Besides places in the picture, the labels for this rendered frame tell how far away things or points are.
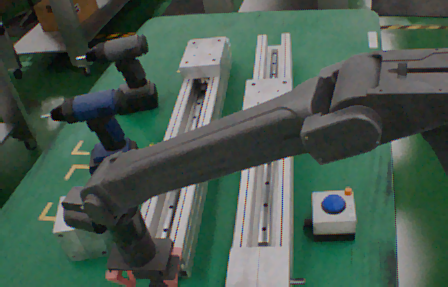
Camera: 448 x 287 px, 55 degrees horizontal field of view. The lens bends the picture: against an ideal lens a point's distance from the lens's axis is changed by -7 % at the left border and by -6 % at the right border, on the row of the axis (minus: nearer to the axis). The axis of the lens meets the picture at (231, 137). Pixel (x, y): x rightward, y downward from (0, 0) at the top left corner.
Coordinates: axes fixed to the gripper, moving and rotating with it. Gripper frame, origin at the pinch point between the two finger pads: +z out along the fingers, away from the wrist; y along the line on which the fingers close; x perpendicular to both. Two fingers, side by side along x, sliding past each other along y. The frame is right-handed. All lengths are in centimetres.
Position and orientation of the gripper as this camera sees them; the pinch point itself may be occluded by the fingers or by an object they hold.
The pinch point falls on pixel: (153, 283)
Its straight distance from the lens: 83.9
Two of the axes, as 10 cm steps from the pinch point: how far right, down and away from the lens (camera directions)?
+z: 1.4, 7.7, 6.2
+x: -1.0, 6.3, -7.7
